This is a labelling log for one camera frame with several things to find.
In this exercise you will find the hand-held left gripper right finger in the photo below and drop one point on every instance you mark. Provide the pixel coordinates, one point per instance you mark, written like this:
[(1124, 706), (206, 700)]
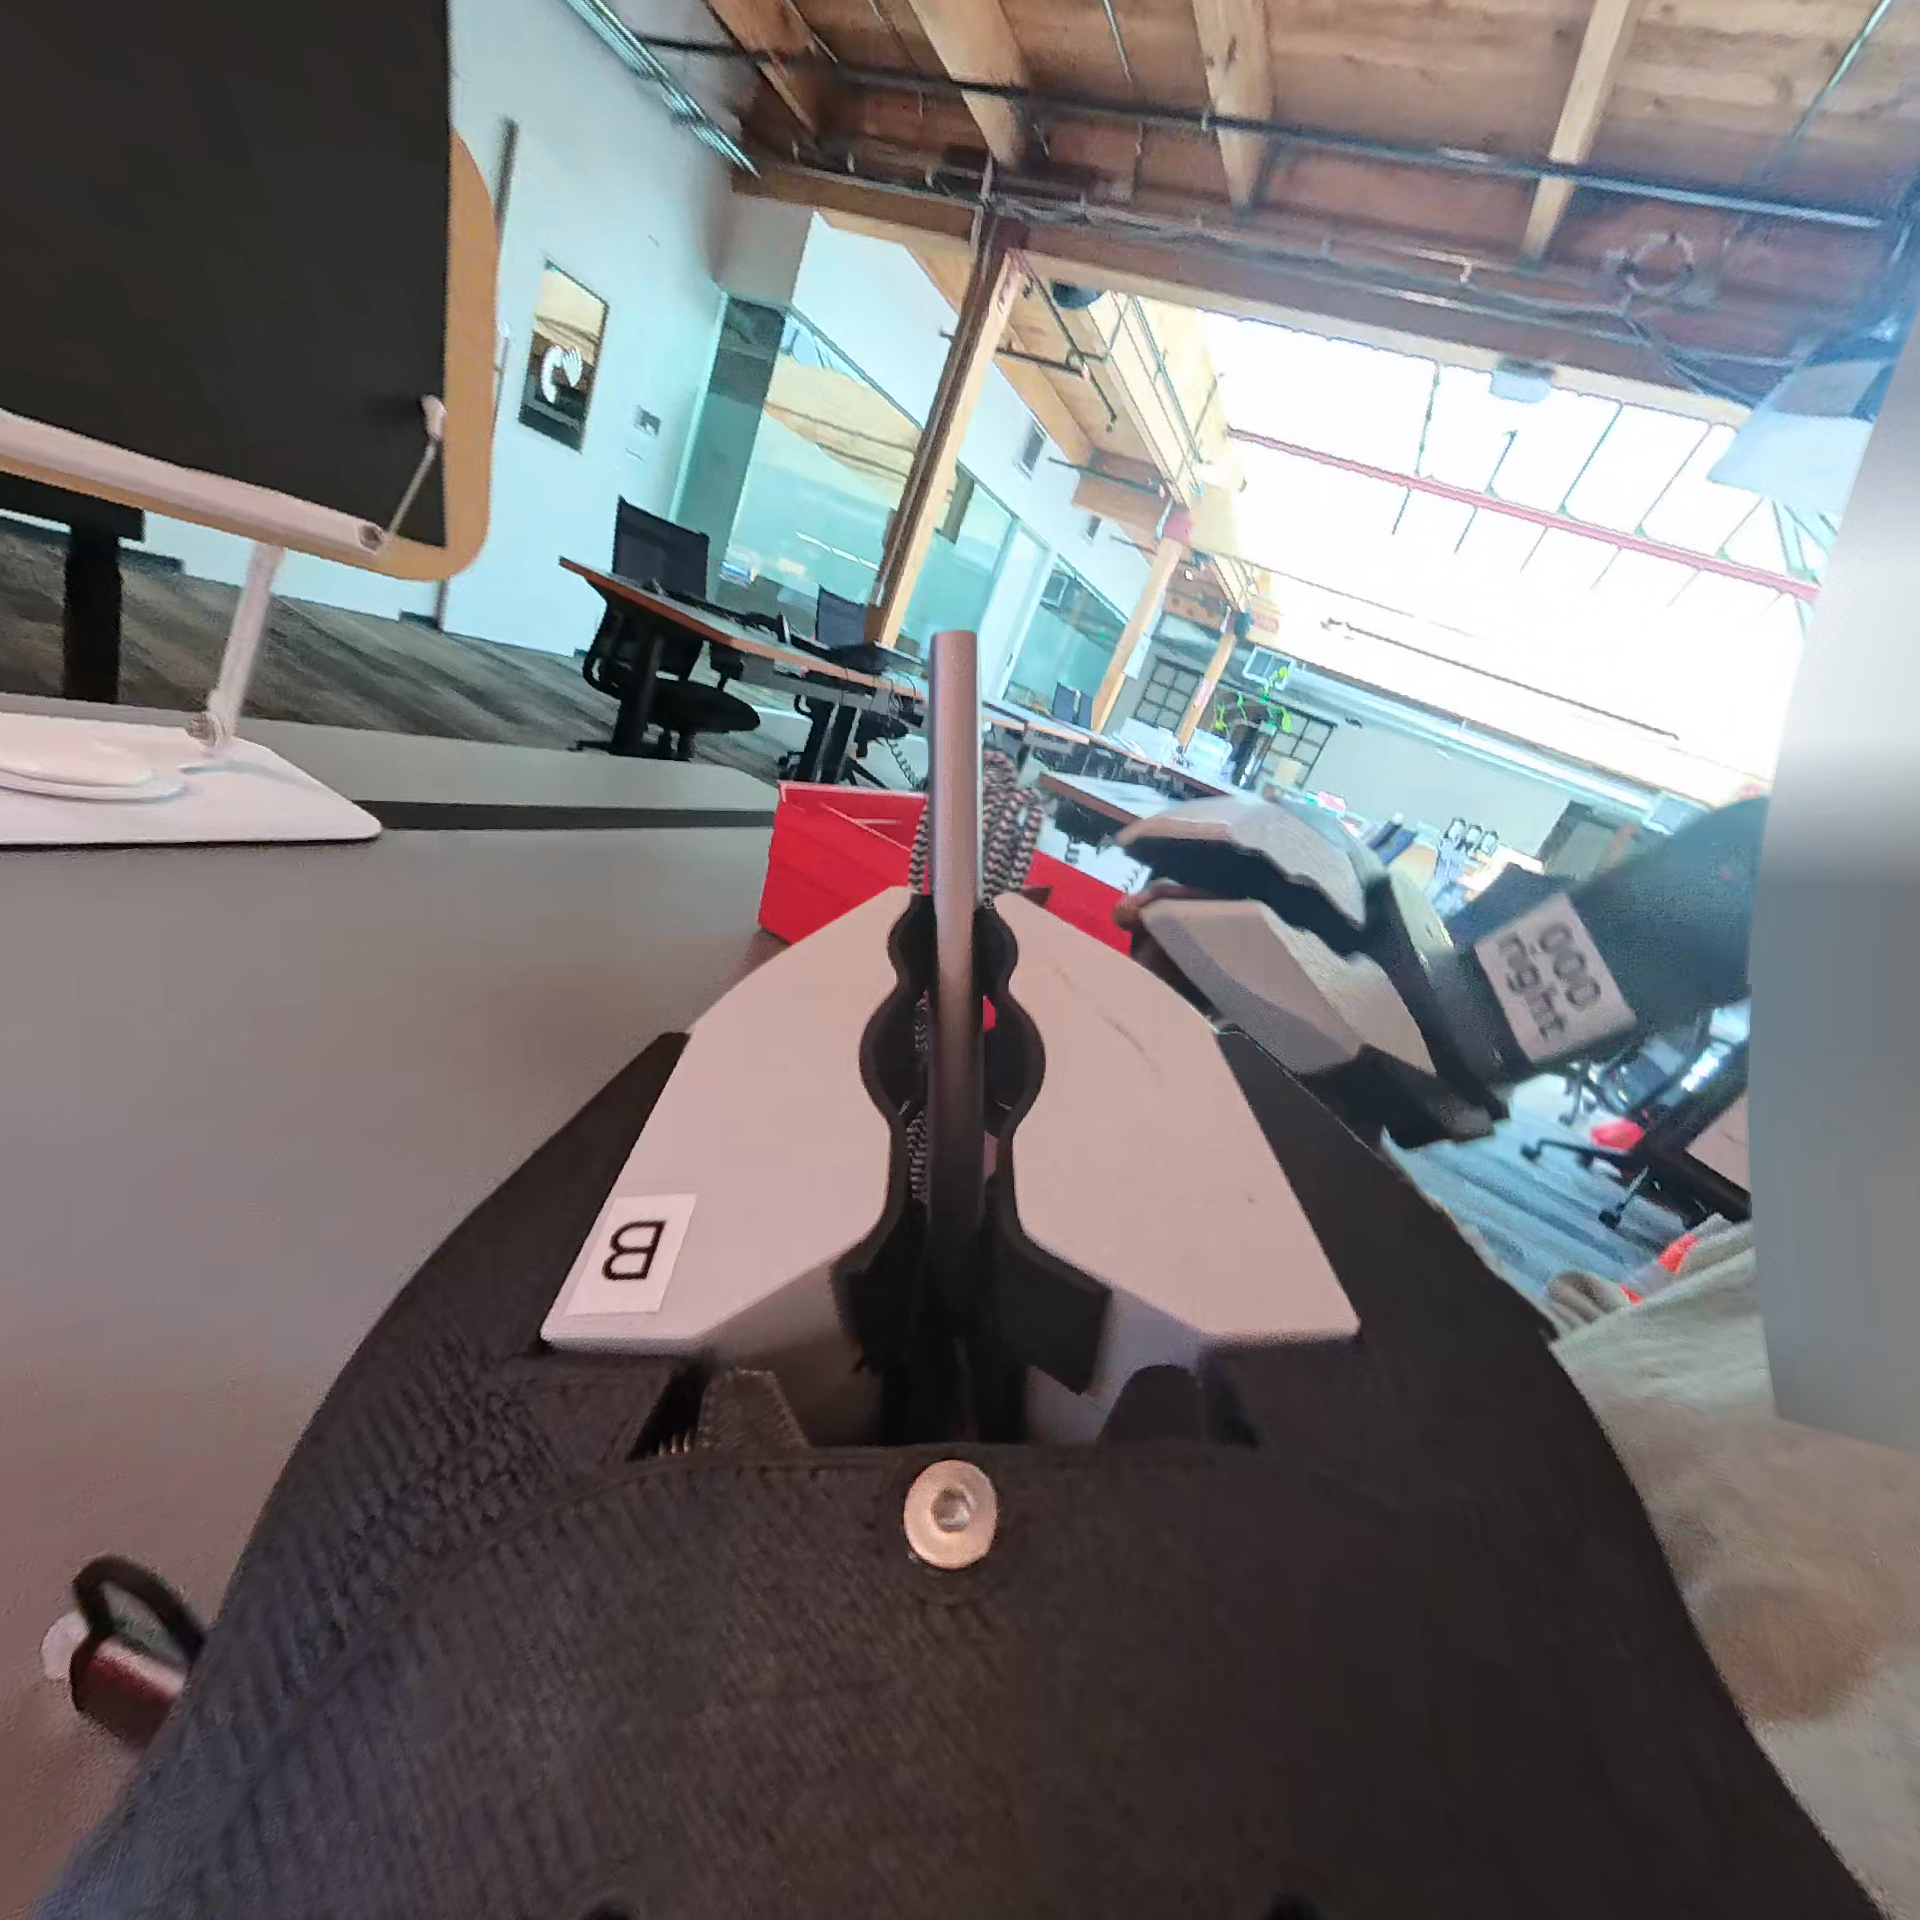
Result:
[(1154, 1169)]

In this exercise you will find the black board with wooden rim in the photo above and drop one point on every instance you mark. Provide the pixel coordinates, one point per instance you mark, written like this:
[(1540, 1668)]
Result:
[(193, 227)]

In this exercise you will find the slim grey device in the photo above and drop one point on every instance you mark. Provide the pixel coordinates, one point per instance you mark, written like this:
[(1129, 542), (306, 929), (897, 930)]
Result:
[(955, 839)]

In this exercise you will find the white metal stand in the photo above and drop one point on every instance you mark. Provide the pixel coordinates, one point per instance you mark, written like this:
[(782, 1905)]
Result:
[(181, 811)]

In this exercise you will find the wooden office desk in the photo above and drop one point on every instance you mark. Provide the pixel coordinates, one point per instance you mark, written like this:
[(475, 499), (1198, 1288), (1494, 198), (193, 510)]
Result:
[(705, 616)]

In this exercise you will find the red plastic bin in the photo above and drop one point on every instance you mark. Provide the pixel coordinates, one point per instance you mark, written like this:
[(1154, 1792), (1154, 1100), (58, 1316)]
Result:
[(822, 868)]

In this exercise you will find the person's pale clothing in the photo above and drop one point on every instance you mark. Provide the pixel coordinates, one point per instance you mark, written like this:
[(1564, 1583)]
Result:
[(1769, 1576)]

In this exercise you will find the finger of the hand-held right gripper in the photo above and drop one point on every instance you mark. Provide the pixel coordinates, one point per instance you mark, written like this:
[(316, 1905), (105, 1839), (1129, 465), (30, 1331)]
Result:
[(1291, 984), (1274, 856)]

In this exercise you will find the phone icon wall poster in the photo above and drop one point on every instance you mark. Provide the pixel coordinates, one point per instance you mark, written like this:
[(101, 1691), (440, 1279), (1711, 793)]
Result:
[(563, 359)]

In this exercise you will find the black office chair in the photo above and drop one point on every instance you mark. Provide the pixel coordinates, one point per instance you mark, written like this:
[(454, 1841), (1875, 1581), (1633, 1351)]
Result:
[(847, 631), (659, 570)]

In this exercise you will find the green potted plant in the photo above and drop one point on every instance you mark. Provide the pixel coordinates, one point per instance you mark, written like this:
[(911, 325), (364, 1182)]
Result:
[(1262, 718)]

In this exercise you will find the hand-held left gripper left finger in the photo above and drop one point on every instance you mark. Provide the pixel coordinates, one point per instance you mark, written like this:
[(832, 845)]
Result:
[(749, 1140)]

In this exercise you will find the silver grey panel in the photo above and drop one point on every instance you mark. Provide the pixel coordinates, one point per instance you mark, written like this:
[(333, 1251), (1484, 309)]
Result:
[(1847, 900)]

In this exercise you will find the red and black small tool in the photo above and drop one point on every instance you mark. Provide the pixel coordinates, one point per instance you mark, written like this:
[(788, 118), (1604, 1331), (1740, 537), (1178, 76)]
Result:
[(128, 1673)]

